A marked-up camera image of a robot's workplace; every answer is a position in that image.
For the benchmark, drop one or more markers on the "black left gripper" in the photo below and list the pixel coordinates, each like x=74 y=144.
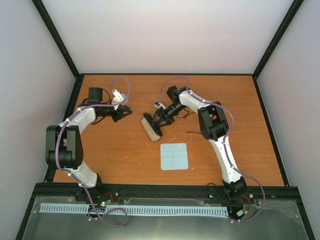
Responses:
x=117 y=116

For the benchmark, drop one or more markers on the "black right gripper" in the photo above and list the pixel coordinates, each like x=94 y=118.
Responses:
x=161 y=113

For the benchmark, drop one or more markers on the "black glasses case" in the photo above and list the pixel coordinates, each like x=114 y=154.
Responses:
x=154 y=132

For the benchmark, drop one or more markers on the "brown sunglasses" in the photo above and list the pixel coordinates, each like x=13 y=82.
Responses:
x=191 y=123

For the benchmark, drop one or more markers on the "light blue cleaning cloth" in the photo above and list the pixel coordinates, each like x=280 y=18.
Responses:
x=173 y=156

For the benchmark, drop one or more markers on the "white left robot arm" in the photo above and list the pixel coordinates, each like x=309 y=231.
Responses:
x=63 y=146

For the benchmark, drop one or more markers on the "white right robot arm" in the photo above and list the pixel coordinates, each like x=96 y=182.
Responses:
x=213 y=127

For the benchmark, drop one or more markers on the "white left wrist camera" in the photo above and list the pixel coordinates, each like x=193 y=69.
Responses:
x=118 y=99

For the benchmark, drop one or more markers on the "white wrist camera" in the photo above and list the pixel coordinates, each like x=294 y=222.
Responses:
x=118 y=99
x=159 y=105

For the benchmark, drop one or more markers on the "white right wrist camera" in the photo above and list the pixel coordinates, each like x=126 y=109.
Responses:
x=159 y=105

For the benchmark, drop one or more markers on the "black aluminium frame rail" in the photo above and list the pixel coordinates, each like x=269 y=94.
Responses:
x=123 y=192

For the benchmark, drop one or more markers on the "light blue cable duct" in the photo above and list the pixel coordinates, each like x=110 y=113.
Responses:
x=136 y=210

